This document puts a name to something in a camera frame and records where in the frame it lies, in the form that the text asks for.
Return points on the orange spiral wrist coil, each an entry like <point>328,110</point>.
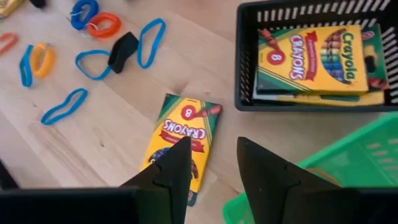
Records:
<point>102,35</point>

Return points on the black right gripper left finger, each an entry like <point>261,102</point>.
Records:
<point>140,205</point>

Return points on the green plastic basket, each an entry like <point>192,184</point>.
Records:
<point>357,149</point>

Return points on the yellow green Crayola crayon box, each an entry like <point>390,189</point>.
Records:
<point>376,40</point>
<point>311,62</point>
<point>183,124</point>
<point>9,6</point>

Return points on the yellow spiral wrist coil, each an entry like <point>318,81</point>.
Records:
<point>51,60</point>

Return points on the orange rubber band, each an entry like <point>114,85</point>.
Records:
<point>15,40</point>

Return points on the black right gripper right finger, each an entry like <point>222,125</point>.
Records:
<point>295,202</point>

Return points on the blue spiral wrist coil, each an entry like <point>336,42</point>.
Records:
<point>74,15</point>

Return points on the black plastic basket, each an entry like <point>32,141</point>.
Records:
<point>311,108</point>

